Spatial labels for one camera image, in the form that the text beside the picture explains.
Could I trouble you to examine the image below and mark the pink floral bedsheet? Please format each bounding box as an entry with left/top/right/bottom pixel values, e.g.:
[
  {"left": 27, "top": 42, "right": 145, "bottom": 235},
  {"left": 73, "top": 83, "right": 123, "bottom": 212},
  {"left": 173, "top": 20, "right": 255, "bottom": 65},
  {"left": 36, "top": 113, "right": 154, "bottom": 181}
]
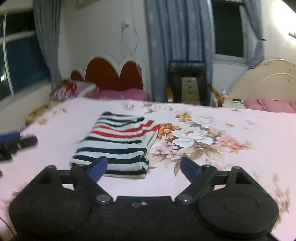
[{"left": 1, "top": 97, "right": 295, "bottom": 240}]

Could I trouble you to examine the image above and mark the white nightstand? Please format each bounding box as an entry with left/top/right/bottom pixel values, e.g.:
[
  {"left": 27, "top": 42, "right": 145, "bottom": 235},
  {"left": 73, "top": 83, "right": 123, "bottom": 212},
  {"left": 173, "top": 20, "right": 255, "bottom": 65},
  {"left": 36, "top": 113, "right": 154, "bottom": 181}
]
[{"left": 222, "top": 99, "right": 246, "bottom": 109}]

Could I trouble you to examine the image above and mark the red heart headboard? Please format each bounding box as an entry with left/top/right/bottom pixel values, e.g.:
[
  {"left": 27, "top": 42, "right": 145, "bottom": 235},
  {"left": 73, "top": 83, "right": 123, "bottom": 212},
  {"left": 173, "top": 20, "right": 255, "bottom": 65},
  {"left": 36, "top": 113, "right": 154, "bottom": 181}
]
[{"left": 70, "top": 57, "right": 144, "bottom": 91}]

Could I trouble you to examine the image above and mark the blue grey left curtain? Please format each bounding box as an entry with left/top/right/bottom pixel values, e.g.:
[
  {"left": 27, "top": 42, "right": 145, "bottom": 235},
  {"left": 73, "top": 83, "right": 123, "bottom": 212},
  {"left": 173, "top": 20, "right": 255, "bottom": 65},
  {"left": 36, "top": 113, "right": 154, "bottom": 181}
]
[{"left": 33, "top": 0, "right": 62, "bottom": 89}]

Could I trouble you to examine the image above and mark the striped pink pillow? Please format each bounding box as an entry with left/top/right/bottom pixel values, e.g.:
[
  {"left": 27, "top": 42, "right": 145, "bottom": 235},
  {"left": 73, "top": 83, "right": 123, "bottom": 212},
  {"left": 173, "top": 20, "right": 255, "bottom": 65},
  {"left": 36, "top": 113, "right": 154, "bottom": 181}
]
[{"left": 50, "top": 80, "right": 97, "bottom": 102}]

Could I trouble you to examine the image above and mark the blue grey right curtain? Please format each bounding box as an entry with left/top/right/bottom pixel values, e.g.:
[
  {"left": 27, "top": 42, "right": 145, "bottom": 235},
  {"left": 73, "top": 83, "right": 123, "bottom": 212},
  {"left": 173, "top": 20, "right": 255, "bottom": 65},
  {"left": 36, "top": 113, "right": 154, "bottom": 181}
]
[{"left": 242, "top": 0, "right": 265, "bottom": 69}]

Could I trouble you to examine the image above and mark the blue grey curtain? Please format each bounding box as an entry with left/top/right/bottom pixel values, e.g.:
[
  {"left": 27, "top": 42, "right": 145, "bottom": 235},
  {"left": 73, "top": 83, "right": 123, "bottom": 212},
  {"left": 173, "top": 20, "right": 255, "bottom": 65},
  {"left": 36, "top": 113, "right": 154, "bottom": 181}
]
[
  {"left": 144, "top": 0, "right": 215, "bottom": 102},
  {"left": 33, "top": 0, "right": 62, "bottom": 89},
  {"left": 242, "top": 0, "right": 265, "bottom": 69}
]

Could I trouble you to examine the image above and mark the pink blanket right bed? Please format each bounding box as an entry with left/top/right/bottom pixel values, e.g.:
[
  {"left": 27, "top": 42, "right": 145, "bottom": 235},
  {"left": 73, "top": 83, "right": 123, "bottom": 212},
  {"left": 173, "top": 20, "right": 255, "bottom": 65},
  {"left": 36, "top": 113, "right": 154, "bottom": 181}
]
[{"left": 244, "top": 99, "right": 296, "bottom": 113}]

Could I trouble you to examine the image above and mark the left dark window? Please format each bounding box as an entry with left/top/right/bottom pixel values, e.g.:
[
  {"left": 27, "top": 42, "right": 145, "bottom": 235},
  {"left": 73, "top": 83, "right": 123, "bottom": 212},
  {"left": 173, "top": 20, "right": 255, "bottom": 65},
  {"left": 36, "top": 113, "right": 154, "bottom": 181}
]
[{"left": 1, "top": 10, "right": 50, "bottom": 100}]

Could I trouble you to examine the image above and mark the dark window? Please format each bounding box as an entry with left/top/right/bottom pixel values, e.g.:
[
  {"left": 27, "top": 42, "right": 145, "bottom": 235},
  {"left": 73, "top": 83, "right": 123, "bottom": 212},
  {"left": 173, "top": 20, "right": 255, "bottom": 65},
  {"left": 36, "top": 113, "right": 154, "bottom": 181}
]
[
  {"left": 1, "top": 10, "right": 50, "bottom": 100},
  {"left": 212, "top": 1, "right": 244, "bottom": 58}
]

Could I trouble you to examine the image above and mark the cream arched headboard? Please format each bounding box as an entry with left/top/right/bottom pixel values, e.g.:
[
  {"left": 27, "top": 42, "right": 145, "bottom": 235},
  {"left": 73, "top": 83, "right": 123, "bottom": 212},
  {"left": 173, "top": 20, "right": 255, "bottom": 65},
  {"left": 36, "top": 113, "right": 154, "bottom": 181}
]
[{"left": 228, "top": 59, "right": 296, "bottom": 101}]

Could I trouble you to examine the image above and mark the black leather armchair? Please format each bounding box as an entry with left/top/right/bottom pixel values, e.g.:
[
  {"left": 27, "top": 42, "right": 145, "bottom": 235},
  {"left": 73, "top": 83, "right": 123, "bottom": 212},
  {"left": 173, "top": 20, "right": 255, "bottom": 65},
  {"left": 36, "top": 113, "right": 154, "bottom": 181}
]
[{"left": 166, "top": 60, "right": 223, "bottom": 108}]

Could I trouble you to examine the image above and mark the striped cat sweater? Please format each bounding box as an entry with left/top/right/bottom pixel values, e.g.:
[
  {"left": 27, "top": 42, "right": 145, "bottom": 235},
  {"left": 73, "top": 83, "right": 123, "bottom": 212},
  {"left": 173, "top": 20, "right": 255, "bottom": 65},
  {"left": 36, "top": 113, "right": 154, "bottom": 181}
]
[{"left": 70, "top": 112, "right": 159, "bottom": 179}]

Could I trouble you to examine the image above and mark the blue grey middle curtain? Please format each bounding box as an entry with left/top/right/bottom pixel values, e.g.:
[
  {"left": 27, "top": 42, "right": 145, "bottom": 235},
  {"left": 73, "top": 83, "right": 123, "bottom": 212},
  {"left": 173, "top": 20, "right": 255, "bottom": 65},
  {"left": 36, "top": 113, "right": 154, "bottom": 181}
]
[{"left": 144, "top": 0, "right": 215, "bottom": 102}]

